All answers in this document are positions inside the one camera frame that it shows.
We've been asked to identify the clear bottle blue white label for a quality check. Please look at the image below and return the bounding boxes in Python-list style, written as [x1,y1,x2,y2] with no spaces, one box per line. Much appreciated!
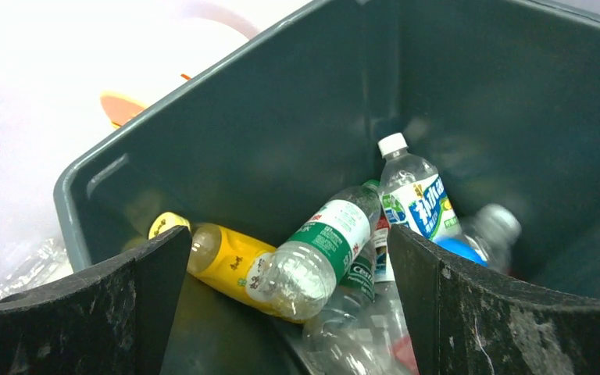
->
[378,133,461,241]

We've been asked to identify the red cap bottle red label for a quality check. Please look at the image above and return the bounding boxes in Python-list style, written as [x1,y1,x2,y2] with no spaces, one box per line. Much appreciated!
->
[372,213,419,374]

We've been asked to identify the clear bottle beside table edge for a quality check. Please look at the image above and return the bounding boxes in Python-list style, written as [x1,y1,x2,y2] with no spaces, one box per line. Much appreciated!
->
[0,237,73,301]

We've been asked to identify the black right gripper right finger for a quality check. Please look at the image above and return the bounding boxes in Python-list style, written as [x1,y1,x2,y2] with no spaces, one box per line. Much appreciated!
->
[387,226,600,374]

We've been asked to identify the clear bottle green white label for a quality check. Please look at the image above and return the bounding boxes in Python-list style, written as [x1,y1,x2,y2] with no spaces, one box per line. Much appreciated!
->
[259,180,380,322]

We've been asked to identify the clear bottle dark green label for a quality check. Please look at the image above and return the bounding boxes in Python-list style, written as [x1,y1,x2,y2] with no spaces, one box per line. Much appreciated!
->
[302,241,382,374]

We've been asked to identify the dark green plastic bin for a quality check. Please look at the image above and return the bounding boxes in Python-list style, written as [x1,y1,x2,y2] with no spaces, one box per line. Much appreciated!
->
[54,0,600,375]

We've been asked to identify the yellow juice bottle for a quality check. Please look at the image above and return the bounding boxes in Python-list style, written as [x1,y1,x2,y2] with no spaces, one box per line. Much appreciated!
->
[148,212,282,318]

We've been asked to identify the cream orange drawer box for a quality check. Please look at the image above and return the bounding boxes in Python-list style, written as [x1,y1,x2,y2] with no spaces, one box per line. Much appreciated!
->
[98,1,263,129]

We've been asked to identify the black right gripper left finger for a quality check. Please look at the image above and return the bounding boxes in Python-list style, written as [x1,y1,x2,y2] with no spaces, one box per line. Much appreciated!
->
[0,227,191,374]

